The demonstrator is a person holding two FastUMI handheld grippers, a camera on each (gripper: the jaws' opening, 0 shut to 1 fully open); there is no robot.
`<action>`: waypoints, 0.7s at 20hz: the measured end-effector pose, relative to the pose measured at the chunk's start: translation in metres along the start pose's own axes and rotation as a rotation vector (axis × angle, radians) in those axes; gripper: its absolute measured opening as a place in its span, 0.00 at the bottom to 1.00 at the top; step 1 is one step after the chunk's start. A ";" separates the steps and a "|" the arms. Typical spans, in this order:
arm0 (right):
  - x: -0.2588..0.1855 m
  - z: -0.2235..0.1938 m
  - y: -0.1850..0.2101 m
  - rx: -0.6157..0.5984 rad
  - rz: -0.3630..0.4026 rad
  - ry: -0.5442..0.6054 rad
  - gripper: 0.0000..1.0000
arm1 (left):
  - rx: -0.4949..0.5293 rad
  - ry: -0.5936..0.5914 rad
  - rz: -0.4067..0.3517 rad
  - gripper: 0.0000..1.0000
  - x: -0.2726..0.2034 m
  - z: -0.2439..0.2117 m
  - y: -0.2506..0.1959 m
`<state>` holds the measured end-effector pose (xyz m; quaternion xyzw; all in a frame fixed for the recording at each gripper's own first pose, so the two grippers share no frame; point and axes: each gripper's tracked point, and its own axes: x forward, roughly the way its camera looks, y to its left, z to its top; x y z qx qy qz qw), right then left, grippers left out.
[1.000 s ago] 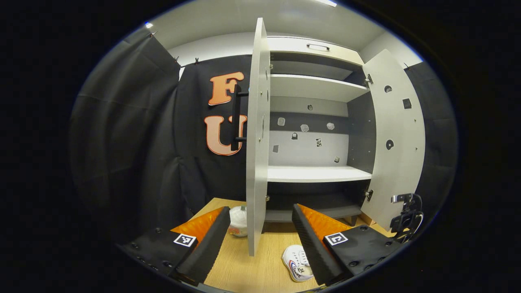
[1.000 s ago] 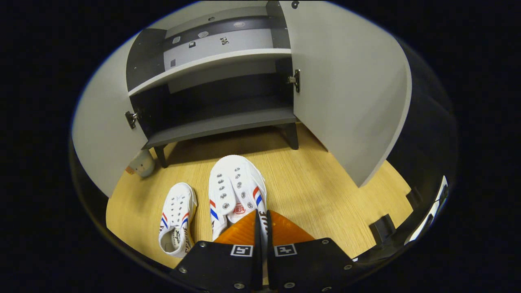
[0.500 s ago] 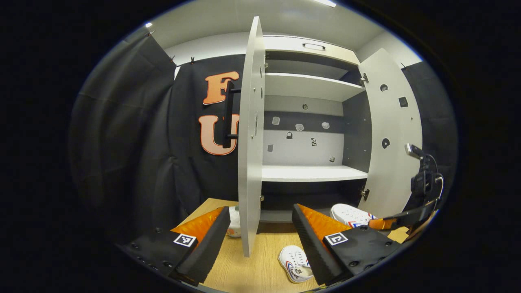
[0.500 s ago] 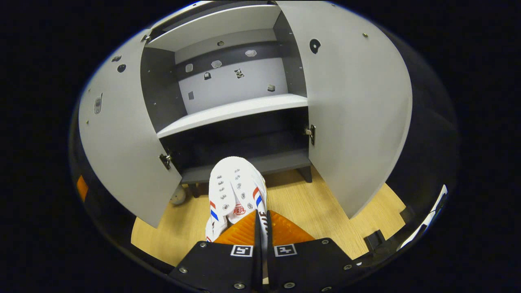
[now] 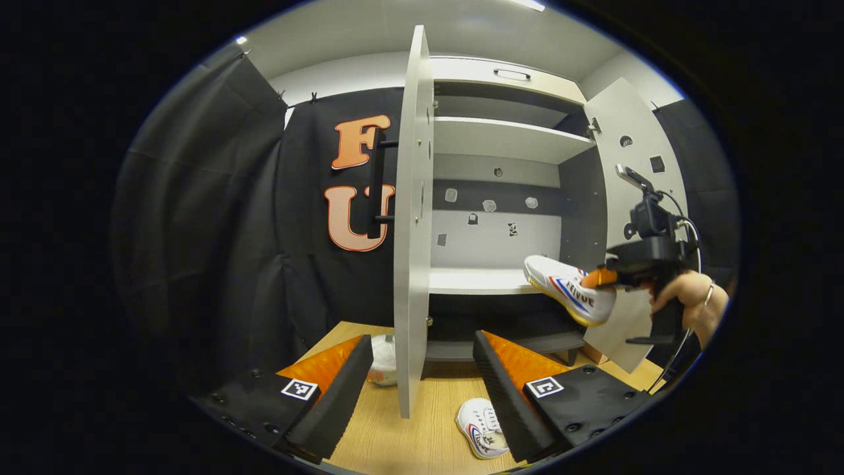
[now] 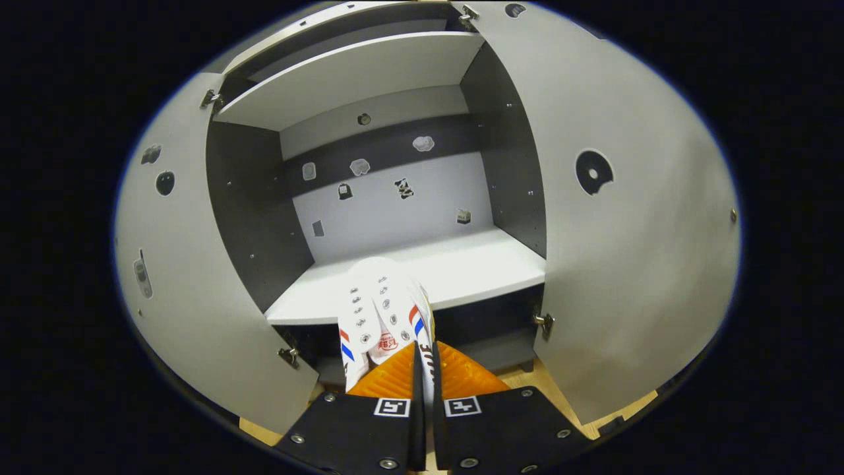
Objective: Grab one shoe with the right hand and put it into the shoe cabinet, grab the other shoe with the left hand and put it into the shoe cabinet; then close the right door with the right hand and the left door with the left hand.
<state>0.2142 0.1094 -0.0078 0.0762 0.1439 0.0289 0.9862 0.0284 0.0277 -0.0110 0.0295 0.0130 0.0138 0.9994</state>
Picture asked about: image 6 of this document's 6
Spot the white canvas shoe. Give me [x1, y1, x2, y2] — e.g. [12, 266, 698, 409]
[338, 256, 437, 423]

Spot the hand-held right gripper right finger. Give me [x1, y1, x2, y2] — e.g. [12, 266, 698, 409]
[432, 342, 594, 472]

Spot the white shoe cabinet door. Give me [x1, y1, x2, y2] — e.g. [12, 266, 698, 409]
[113, 71, 320, 436]
[462, 0, 742, 426]

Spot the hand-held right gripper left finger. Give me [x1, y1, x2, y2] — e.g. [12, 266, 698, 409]
[274, 343, 426, 472]

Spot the white shoe cabinet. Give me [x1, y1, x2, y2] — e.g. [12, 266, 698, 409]
[204, 0, 548, 390]

